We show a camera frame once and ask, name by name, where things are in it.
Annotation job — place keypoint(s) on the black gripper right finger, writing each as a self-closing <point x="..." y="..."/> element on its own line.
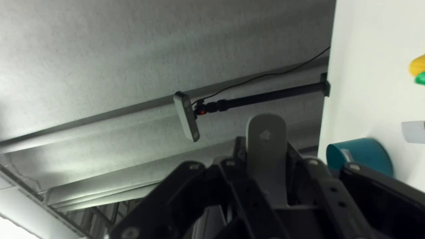
<point x="358" y="202"/>

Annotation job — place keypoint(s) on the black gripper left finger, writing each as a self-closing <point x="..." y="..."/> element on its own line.
<point x="180" y="201"/>

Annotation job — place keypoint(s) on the teal pot with lid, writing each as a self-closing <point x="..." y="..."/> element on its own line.
<point x="366" y="152"/>

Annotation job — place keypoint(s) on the colourful toy food on red plate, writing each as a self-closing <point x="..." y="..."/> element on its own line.
<point x="418" y="69"/>

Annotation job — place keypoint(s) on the black camera on stand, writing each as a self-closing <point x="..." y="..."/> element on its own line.
<point x="188" y="112"/>

